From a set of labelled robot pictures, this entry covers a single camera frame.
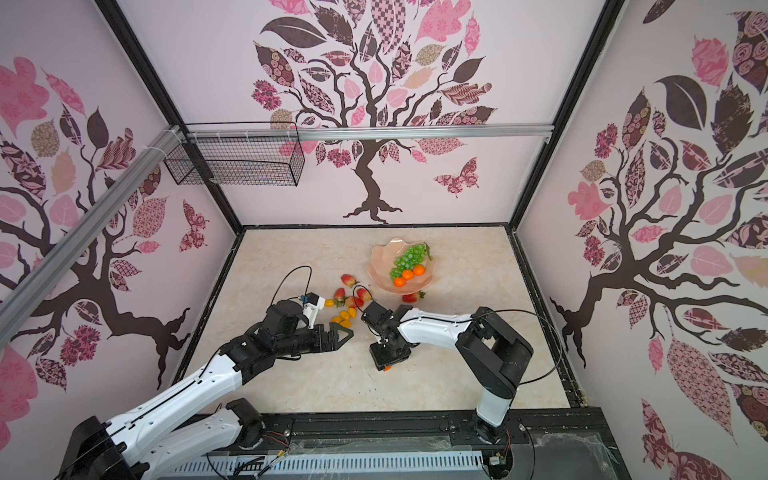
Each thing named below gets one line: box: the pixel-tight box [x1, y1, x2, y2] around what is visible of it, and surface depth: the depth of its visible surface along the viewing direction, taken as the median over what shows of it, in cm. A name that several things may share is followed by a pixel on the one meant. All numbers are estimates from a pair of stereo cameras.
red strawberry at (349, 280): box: [340, 274, 360, 288], surface depth 104 cm
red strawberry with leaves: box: [334, 287, 349, 308], surface depth 99 cm
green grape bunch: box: [390, 242, 432, 282], surface depth 105 cm
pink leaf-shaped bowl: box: [365, 238, 420, 294], surface depth 109 cm
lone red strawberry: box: [402, 291, 425, 303], surface depth 99 cm
